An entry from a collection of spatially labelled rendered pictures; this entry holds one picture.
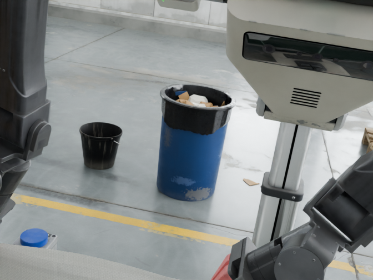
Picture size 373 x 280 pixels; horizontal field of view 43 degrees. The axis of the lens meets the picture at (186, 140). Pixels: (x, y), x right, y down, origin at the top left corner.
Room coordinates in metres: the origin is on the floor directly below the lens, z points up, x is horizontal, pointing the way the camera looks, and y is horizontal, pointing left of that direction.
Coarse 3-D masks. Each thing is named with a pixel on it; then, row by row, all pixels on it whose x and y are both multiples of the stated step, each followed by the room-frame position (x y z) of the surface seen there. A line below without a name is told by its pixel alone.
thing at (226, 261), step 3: (228, 255) 0.58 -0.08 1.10; (225, 258) 0.58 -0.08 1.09; (228, 258) 0.57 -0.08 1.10; (225, 261) 0.57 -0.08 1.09; (228, 261) 0.56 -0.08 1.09; (222, 264) 0.57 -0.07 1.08; (225, 264) 0.56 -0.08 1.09; (219, 267) 0.57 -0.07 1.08; (222, 267) 0.56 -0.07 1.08; (219, 270) 0.56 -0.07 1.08; (216, 273) 0.56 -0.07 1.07; (213, 276) 0.57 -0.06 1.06; (210, 279) 0.57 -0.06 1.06; (213, 279) 0.56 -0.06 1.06
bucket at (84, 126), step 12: (84, 132) 3.11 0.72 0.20; (96, 132) 3.18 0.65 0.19; (108, 132) 3.19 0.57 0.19; (120, 132) 3.11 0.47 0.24; (84, 144) 2.97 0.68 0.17; (96, 144) 2.93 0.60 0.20; (108, 144) 2.95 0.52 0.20; (84, 156) 2.99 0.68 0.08; (96, 156) 2.94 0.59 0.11; (108, 156) 2.97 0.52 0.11; (96, 168) 2.96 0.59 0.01; (108, 168) 3.00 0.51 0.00
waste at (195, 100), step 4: (180, 96) 2.99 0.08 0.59; (184, 96) 3.00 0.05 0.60; (188, 96) 3.01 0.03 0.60; (192, 96) 3.00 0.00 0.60; (196, 96) 3.00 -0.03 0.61; (200, 96) 3.00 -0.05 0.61; (180, 100) 2.87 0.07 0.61; (184, 100) 2.87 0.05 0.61; (188, 100) 3.00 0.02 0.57; (192, 100) 2.97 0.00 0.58; (196, 100) 2.97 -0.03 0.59; (200, 100) 2.98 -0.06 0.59; (204, 100) 2.99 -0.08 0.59; (192, 104) 2.78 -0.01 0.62; (196, 104) 2.81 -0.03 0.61; (200, 104) 2.83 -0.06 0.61; (204, 104) 2.82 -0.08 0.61; (208, 104) 2.91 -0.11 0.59; (212, 104) 2.95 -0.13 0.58; (224, 104) 2.91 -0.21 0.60
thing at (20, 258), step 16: (0, 256) 0.59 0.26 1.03; (16, 256) 0.58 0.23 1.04; (32, 256) 0.60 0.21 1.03; (48, 256) 0.60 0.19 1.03; (64, 256) 0.60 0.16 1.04; (80, 256) 0.60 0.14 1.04; (0, 272) 0.59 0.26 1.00; (16, 272) 0.58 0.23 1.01; (32, 272) 0.58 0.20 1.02; (48, 272) 0.57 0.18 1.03; (64, 272) 0.57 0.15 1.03; (80, 272) 0.57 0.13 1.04; (96, 272) 0.57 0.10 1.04; (112, 272) 0.57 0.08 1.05; (128, 272) 0.59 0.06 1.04; (144, 272) 0.58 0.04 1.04
